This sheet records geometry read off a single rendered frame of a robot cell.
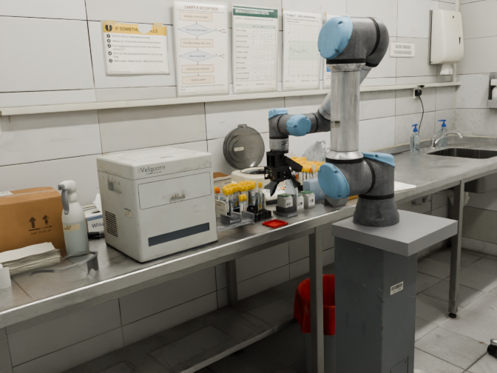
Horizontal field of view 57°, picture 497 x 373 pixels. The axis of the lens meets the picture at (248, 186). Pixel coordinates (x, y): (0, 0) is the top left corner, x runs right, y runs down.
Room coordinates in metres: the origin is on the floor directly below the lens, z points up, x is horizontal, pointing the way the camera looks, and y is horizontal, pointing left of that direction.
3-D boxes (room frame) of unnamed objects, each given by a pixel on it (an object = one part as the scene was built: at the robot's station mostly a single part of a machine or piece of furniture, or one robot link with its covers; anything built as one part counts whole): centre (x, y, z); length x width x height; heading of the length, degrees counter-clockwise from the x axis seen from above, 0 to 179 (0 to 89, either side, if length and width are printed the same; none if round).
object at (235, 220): (1.54, 0.08, 0.92); 0.21 x 0.07 x 0.05; 129
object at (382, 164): (1.49, -0.42, 1.08); 0.13 x 0.12 x 0.14; 119
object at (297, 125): (1.67, -0.19, 1.23); 0.11 x 0.11 x 0.08; 29
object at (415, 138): (3.19, -1.17, 0.97); 0.08 x 0.07 x 0.20; 132
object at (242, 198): (1.71, 0.01, 0.93); 0.17 x 0.09 x 0.11; 129
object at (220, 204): (1.82, 0.04, 0.91); 0.20 x 0.10 x 0.07; 129
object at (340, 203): (1.86, -0.35, 0.92); 0.13 x 0.07 x 0.08; 39
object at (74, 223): (1.41, 0.56, 1.00); 0.09 x 0.08 x 0.24; 39
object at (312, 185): (1.94, -0.28, 0.92); 0.10 x 0.07 x 0.10; 130
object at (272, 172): (1.74, -0.12, 1.08); 0.09 x 0.08 x 0.12; 128
